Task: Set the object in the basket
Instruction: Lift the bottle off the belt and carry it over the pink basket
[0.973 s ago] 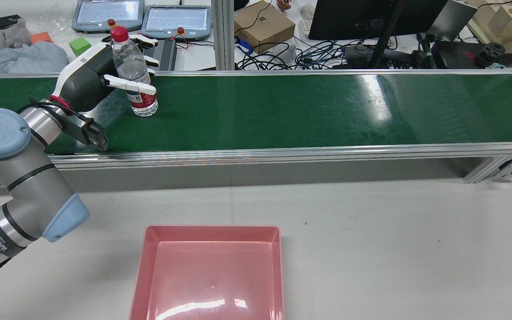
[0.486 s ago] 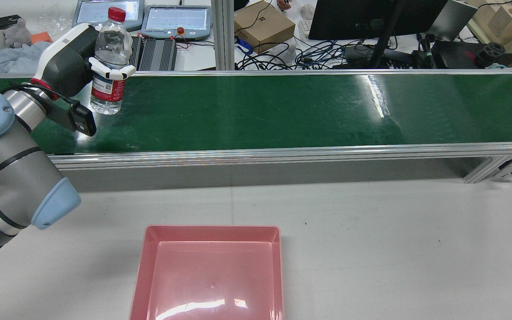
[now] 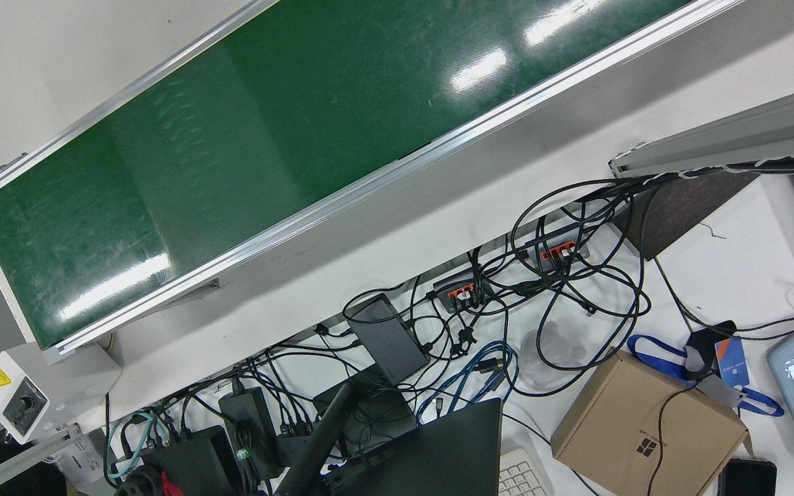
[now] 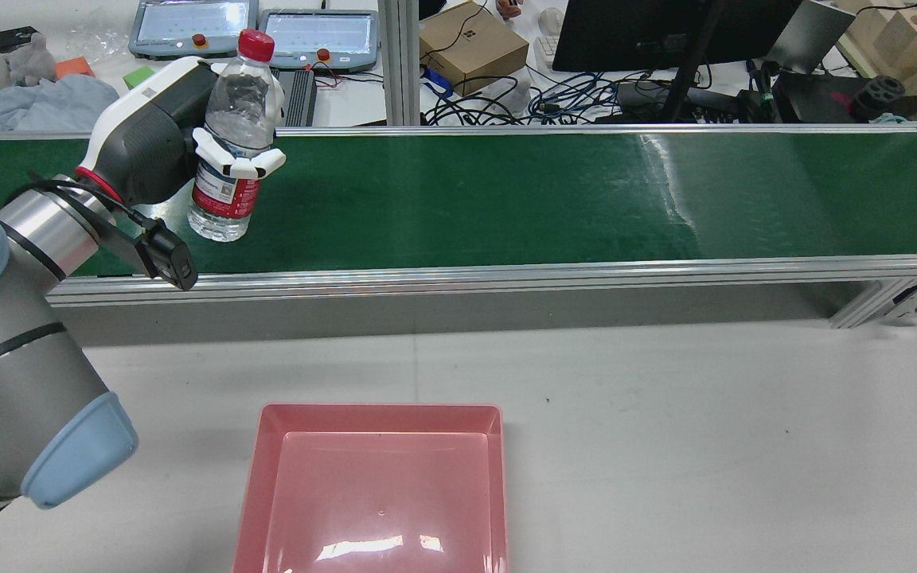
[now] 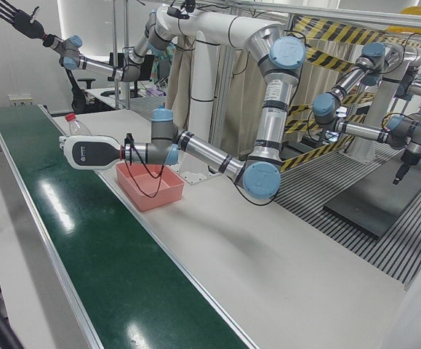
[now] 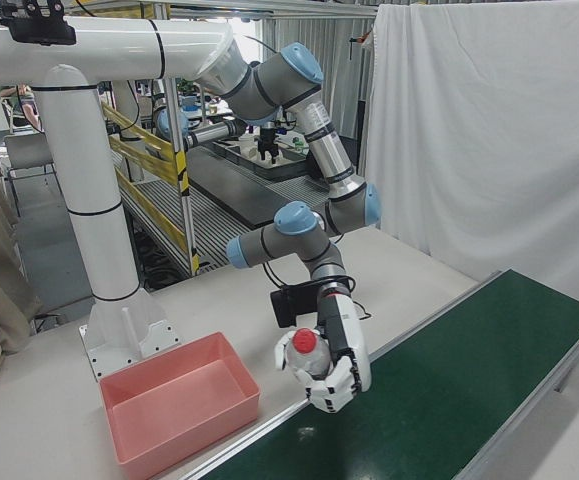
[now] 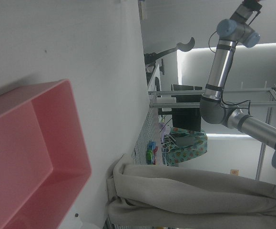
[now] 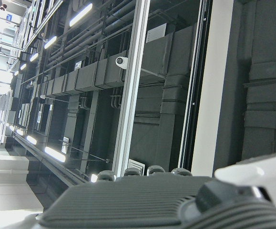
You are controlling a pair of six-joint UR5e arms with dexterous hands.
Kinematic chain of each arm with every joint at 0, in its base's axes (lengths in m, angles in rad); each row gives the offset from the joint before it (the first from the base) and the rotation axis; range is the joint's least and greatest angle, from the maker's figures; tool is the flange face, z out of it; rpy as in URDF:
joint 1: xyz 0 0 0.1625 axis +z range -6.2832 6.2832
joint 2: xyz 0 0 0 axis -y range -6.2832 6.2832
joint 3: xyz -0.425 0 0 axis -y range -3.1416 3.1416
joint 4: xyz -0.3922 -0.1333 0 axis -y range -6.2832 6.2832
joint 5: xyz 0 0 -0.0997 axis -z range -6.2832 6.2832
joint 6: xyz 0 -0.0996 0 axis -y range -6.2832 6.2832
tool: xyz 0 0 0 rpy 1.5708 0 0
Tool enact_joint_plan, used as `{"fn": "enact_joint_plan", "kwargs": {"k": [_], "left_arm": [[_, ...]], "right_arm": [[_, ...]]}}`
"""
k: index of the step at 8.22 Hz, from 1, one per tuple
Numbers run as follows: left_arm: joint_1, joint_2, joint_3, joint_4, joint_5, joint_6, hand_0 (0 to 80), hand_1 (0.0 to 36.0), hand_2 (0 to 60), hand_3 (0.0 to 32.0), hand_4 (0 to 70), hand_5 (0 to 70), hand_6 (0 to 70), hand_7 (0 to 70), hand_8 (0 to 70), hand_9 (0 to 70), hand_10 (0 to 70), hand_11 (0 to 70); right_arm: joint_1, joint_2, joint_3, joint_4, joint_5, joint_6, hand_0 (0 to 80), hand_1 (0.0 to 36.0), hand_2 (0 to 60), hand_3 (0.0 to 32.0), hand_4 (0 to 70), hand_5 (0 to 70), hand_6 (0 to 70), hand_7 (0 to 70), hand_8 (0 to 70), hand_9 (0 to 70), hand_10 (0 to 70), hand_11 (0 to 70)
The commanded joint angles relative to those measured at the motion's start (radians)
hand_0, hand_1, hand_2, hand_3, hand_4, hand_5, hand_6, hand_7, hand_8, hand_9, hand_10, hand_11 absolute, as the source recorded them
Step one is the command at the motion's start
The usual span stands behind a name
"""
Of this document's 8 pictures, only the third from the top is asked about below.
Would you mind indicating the black power strip orange switches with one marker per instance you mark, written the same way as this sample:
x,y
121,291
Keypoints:
x,y
457,289

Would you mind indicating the black flat power adapter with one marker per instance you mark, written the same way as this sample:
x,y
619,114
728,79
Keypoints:
x,y
390,337

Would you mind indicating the grey power strip orange switches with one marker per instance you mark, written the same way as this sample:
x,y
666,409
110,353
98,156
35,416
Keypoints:
x,y
562,252

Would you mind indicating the clear plastic bag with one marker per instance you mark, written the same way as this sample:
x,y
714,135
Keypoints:
x,y
555,351

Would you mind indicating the black monitor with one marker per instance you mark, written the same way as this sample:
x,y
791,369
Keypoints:
x,y
438,455

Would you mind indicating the black power brick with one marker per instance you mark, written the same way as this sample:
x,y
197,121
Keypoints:
x,y
251,427

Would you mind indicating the white keyboard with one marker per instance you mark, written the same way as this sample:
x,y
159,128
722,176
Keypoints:
x,y
521,475

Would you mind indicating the dark brown board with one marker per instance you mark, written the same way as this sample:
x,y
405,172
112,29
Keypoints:
x,y
679,213

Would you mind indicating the brown cardboard box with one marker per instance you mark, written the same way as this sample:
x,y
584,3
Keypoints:
x,y
631,413

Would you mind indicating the black equipment box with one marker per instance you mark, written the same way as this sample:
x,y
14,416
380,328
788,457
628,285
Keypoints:
x,y
194,461

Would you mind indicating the black round connector red tag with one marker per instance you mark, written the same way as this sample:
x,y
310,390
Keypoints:
x,y
140,483

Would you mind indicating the blue id card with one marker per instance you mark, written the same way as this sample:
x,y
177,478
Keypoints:
x,y
731,362

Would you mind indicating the white conveyor control box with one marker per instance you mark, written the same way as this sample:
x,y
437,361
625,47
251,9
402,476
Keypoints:
x,y
59,379

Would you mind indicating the black smartphone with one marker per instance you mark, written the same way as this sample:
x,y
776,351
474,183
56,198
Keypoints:
x,y
747,479

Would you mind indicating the green conveyor belt aluminium frame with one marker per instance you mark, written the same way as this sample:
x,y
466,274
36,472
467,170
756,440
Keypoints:
x,y
300,138

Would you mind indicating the aluminium profile post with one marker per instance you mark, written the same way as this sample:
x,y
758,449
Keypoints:
x,y
735,138

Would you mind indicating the aluminium profile rail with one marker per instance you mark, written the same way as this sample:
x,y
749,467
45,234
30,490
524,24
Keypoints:
x,y
18,465

